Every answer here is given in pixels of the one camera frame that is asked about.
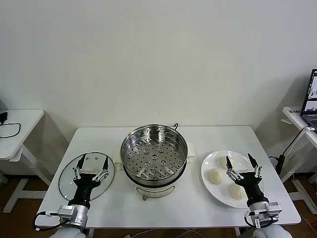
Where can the stainless steel steamer basket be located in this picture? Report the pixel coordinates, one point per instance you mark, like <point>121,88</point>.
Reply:
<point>153,148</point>

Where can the white round plate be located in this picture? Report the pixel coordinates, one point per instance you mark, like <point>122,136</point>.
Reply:
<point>208,173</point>

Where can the white steamed baozi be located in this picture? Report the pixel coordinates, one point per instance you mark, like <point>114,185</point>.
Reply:
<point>235,192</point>
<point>216,176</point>
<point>222,162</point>

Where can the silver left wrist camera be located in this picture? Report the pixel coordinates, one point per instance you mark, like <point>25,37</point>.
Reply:
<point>66,212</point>

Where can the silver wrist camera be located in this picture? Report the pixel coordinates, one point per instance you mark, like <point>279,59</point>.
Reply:
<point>273,208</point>
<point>66,212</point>

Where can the white electric cooker pot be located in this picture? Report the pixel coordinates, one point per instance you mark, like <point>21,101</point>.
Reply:
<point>153,191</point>

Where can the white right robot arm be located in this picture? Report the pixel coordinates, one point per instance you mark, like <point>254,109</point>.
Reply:
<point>257,210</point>

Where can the black power adapter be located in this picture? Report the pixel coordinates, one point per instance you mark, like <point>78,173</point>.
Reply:
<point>3,116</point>

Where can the white desk with laptop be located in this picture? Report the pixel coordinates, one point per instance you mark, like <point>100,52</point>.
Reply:
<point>294,116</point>

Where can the round glass pot lid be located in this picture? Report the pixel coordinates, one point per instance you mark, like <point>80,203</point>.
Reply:
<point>67,181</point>

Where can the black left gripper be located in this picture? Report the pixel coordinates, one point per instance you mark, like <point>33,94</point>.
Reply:
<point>83,186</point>

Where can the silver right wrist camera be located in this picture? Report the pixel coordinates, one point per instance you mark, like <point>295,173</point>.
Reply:
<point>273,208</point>

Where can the open dark laptop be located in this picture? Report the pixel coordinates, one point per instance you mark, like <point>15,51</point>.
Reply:
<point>310,99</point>

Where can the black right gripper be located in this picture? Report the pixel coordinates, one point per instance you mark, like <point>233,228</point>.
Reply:
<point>250,186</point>

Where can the white side desk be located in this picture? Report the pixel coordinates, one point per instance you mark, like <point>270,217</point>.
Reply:
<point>24,124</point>

